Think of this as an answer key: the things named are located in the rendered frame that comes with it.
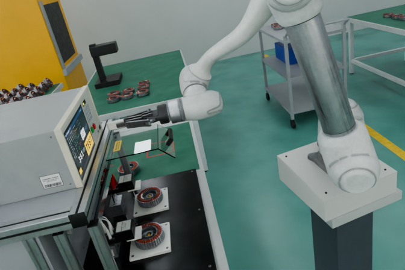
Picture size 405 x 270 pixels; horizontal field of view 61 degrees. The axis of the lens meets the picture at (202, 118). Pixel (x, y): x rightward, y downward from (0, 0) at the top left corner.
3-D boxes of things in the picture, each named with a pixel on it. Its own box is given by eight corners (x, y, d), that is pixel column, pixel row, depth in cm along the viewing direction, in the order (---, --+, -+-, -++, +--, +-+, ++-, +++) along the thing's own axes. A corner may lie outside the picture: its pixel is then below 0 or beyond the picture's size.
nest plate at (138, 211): (167, 189, 158) (167, 187, 158) (169, 209, 144) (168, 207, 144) (135, 196, 158) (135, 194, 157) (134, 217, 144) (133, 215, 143)
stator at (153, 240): (164, 225, 134) (162, 218, 132) (165, 246, 123) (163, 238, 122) (136, 232, 133) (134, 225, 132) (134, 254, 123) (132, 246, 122)
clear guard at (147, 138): (172, 132, 157) (170, 120, 155) (175, 158, 135) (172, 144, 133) (102, 148, 156) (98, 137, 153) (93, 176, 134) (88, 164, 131)
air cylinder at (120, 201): (125, 204, 154) (122, 193, 152) (124, 214, 147) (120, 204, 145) (114, 206, 154) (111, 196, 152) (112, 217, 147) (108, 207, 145)
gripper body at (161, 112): (171, 126, 130) (147, 131, 129) (170, 117, 137) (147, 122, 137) (166, 107, 127) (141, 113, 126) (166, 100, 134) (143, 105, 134)
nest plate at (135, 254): (169, 223, 136) (169, 221, 136) (171, 252, 122) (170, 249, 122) (132, 232, 135) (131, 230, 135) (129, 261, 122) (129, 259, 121)
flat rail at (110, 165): (119, 140, 158) (117, 135, 157) (99, 232, 102) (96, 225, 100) (116, 141, 158) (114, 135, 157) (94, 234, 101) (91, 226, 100)
